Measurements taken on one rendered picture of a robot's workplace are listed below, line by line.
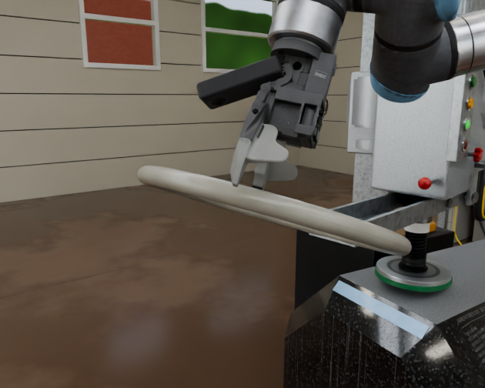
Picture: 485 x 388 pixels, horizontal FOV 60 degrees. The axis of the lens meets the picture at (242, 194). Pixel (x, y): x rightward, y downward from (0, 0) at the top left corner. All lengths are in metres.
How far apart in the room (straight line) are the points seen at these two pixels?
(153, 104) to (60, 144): 1.62
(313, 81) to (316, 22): 0.07
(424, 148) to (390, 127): 0.11
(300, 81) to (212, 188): 0.18
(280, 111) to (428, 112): 0.71
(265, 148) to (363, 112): 1.75
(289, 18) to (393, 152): 0.75
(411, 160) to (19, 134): 6.03
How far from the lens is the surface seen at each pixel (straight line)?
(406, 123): 1.23
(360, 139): 2.27
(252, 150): 0.49
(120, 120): 7.12
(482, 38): 0.71
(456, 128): 1.17
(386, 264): 1.40
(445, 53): 0.69
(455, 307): 1.34
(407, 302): 1.32
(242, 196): 0.53
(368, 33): 2.32
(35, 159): 6.82
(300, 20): 0.56
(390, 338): 1.26
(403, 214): 1.10
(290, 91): 0.53
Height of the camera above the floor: 1.43
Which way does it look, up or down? 13 degrees down
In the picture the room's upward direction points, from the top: straight up
